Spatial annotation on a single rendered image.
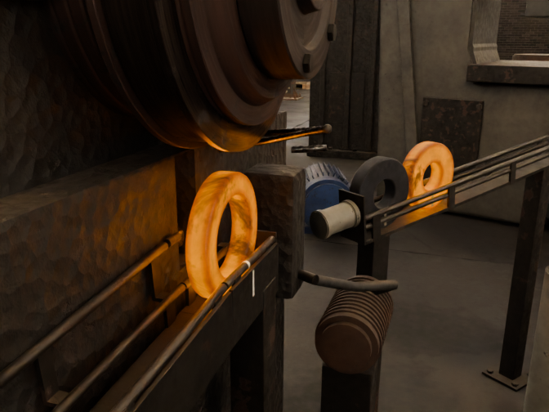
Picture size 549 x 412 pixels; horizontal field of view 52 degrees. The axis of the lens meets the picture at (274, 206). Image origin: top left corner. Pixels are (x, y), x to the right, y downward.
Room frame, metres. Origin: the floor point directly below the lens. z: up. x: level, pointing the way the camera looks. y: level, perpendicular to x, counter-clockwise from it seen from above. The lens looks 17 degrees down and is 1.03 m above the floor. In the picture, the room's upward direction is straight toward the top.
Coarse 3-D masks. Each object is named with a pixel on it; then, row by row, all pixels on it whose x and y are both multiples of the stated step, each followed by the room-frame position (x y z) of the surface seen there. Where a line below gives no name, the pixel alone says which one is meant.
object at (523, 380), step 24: (528, 192) 1.54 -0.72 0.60; (528, 216) 1.53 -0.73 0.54; (384, 240) 1.14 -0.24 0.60; (528, 240) 1.53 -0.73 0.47; (360, 264) 1.15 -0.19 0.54; (384, 264) 1.15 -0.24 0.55; (528, 264) 1.52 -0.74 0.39; (528, 288) 1.52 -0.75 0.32; (528, 312) 1.53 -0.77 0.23; (504, 336) 1.55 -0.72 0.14; (504, 360) 1.54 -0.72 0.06; (504, 384) 1.50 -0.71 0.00
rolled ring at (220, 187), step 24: (216, 192) 0.71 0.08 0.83; (240, 192) 0.78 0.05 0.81; (192, 216) 0.69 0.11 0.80; (216, 216) 0.70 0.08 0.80; (240, 216) 0.82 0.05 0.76; (192, 240) 0.68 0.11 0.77; (216, 240) 0.70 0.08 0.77; (240, 240) 0.81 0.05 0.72; (192, 264) 0.68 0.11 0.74; (216, 264) 0.70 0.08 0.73; (240, 264) 0.78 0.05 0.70
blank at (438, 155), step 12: (420, 144) 1.25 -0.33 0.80; (432, 144) 1.24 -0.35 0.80; (408, 156) 1.23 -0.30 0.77; (420, 156) 1.21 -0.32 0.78; (432, 156) 1.24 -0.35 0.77; (444, 156) 1.26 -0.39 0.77; (408, 168) 1.21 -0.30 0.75; (420, 168) 1.22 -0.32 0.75; (432, 168) 1.28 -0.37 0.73; (444, 168) 1.27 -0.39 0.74; (408, 180) 1.20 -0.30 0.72; (420, 180) 1.22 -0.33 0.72; (432, 180) 1.28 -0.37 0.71; (444, 180) 1.27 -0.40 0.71; (408, 192) 1.20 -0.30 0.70; (420, 192) 1.22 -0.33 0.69; (444, 192) 1.27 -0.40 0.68; (432, 204) 1.25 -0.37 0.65
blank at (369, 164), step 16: (368, 160) 1.16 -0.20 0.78; (384, 160) 1.15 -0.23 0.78; (368, 176) 1.12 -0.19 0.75; (384, 176) 1.15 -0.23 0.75; (400, 176) 1.18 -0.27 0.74; (368, 192) 1.12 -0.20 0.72; (384, 192) 1.20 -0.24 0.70; (400, 192) 1.18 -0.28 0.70; (368, 208) 1.12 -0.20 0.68; (400, 208) 1.18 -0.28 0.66; (384, 224) 1.15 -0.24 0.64
